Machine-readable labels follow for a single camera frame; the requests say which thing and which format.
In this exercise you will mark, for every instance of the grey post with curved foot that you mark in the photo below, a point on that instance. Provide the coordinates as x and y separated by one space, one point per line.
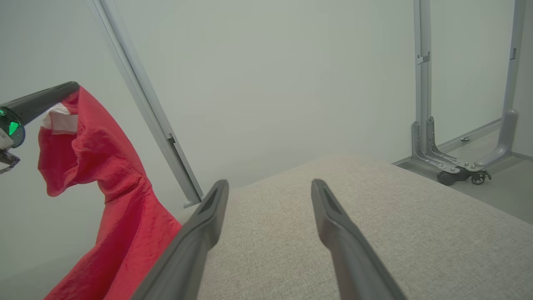
510 125

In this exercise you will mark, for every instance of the grey partition junction post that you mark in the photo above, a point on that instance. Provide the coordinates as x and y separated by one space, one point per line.
146 100

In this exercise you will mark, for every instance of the grey partition base rail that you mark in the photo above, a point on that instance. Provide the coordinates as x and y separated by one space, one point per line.
485 128

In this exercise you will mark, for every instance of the black caster wheel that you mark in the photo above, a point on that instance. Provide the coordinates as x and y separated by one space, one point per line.
446 178
479 179

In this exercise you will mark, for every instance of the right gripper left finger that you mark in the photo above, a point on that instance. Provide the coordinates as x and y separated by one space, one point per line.
187 258

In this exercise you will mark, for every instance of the grey post with brackets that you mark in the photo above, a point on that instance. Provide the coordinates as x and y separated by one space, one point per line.
422 83

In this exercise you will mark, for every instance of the red white basketball jersey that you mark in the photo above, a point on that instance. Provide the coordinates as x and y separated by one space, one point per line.
125 216

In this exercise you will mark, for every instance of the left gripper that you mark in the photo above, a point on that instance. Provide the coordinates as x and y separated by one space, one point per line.
10 125

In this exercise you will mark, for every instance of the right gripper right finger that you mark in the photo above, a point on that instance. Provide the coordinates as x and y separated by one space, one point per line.
354 266

